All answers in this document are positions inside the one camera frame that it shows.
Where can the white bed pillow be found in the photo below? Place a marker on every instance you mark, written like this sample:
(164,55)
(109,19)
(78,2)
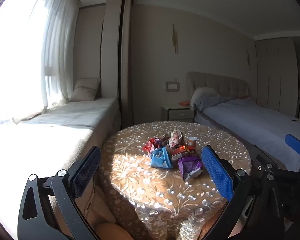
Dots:
(203,95)

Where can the small orange item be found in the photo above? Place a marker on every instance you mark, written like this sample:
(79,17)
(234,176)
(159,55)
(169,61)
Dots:
(184,103)

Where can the beige floral tablecloth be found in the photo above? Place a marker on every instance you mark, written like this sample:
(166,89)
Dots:
(140,180)

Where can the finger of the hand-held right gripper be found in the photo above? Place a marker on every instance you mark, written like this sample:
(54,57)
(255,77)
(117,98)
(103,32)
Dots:
(265,158)
(296,143)

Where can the blue snack packet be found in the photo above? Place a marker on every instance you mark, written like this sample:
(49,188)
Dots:
(161,158)

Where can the gold wall lamp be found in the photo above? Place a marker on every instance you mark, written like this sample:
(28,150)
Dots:
(248,58)
(175,38)

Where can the orange paper cup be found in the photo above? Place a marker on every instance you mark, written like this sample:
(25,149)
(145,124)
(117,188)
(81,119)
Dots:
(191,145)

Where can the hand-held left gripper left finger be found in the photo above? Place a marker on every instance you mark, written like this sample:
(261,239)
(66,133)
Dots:
(87,170)

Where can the beige upholstered bed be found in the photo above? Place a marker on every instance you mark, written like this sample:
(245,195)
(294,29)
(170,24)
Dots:
(220,82)

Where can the beige square cushion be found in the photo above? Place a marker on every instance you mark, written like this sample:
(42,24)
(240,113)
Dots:
(86,90)

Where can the wall switch panel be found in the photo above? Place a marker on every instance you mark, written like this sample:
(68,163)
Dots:
(173,86)

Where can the purple snack packet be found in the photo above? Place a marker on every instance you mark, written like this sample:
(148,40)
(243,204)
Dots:
(190,166)

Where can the red snack wrapper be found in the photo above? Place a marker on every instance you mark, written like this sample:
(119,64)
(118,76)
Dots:
(151,145)

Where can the light quilted bed blanket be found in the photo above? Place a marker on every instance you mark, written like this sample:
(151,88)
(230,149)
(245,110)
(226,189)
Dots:
(252,122)

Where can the white nightstand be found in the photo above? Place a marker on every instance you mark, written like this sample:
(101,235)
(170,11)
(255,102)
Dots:
(177,113)

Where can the bright window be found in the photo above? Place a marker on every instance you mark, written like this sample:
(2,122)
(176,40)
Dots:
(15,55)

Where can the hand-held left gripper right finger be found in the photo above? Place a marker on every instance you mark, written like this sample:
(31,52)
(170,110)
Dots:
(216,172)

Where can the beige seat cushion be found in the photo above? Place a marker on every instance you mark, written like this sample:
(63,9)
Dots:
(102,215)

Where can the orange red snack box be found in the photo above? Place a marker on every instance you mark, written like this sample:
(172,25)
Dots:
(178,152)

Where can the sheer white curtain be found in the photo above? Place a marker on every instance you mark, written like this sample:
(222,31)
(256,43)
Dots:
(55,55)

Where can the brown crumpled wrapper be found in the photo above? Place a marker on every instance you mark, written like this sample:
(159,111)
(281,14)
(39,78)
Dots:
(165,140)

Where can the white window seat mattress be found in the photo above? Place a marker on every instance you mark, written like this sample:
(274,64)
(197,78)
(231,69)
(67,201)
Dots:
(65,120)

